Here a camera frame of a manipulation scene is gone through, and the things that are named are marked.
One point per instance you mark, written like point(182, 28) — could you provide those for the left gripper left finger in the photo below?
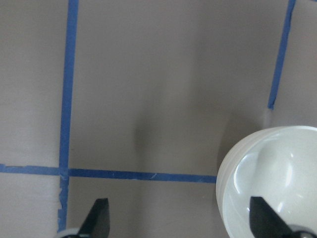
point(97, 222)

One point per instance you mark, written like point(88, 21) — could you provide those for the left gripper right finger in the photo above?
point(264, 222)

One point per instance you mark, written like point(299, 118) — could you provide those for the white bowl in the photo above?
point(278, 164)

